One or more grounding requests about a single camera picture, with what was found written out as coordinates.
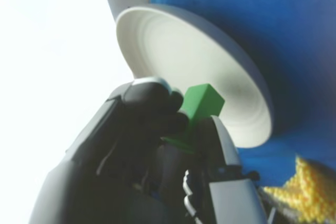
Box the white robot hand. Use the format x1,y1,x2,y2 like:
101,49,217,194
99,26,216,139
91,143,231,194
30,76,269,224

